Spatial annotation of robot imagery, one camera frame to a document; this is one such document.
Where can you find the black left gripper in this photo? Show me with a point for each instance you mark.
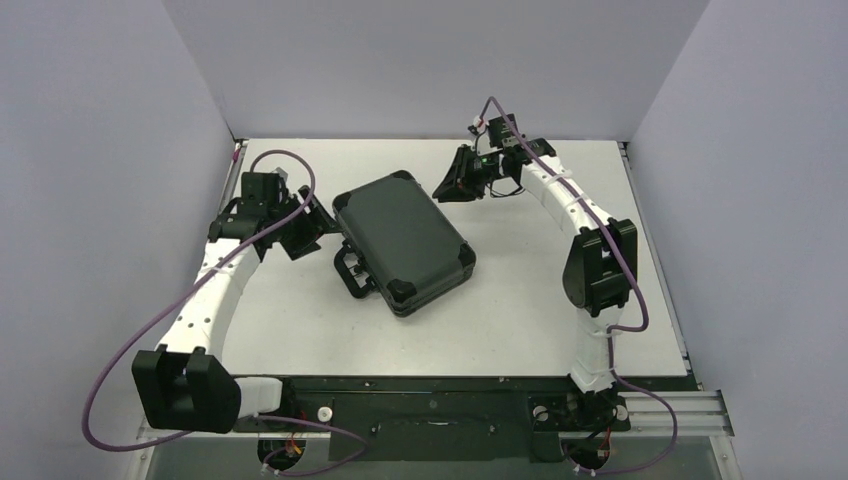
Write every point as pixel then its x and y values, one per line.
pixel 315 224

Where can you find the black poker case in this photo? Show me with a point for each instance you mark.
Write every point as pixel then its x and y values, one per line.
pixel 397 242

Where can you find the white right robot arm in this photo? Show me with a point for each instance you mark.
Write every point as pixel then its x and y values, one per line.
pixel 599 269

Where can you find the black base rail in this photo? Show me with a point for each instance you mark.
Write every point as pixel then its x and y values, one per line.
pixel 415 418

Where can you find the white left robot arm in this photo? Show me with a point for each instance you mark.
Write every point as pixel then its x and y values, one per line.
pixel 182 383

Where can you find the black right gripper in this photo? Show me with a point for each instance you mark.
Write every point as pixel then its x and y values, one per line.
pixel 477 168

